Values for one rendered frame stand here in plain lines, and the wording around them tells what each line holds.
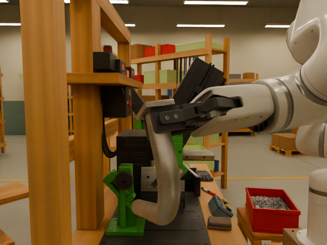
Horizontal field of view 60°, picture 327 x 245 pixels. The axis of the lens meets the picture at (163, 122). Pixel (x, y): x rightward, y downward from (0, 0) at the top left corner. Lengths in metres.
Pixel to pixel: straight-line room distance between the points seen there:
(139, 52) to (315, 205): 4.62
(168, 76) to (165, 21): 6.21
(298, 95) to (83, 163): 0.96
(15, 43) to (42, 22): 10.82
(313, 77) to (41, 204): 0.75
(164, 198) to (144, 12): 10.53
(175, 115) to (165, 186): 0.09
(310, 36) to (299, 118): 0.17
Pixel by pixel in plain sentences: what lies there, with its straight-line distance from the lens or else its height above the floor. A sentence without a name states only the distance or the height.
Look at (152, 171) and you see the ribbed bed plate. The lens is 1.45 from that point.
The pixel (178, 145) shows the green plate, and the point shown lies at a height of 1.20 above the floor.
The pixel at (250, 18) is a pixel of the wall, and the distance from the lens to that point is 11.32.
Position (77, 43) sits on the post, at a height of 1.66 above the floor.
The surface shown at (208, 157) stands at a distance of 1.57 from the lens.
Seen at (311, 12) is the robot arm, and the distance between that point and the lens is 0.65.
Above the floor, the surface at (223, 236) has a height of 0.90.
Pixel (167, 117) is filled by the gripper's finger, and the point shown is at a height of 1.43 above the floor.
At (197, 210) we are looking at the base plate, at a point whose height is 0.90.
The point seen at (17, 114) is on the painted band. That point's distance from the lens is 11.57.
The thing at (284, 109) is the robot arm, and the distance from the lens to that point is 0.44.
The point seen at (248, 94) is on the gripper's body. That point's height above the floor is 1.46.
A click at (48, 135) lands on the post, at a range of 0.85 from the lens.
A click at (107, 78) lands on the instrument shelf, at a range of 1.09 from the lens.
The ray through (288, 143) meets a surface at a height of 0.30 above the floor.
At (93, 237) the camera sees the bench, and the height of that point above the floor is 0.88.
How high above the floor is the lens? 1.46
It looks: 6 degrees down
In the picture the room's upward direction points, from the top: straight up
